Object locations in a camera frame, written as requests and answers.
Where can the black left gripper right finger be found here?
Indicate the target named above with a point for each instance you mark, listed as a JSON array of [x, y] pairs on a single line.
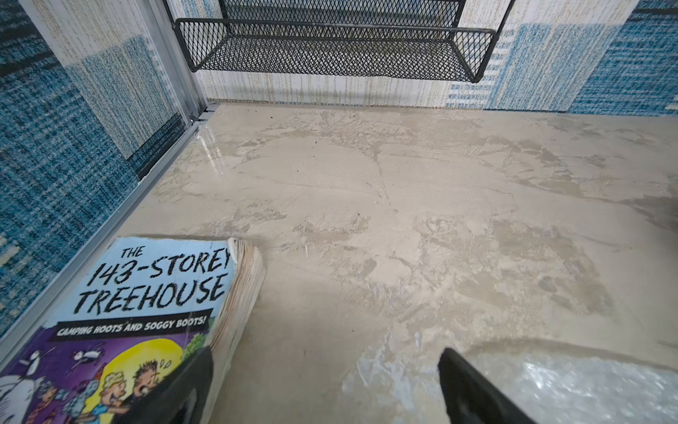
[[470, 398]]

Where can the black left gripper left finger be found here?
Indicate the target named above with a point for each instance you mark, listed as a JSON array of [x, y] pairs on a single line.
[[180, 398]]

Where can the Treehouse paperback book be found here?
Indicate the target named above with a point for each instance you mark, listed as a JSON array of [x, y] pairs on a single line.
[[144, 308]]

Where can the black mesh shelf rack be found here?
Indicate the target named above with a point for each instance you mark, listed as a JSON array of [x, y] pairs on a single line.
[[427, 40]]

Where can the clear bubble wrap sheet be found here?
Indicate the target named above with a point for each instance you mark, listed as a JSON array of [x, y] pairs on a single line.
[[559, 388]]

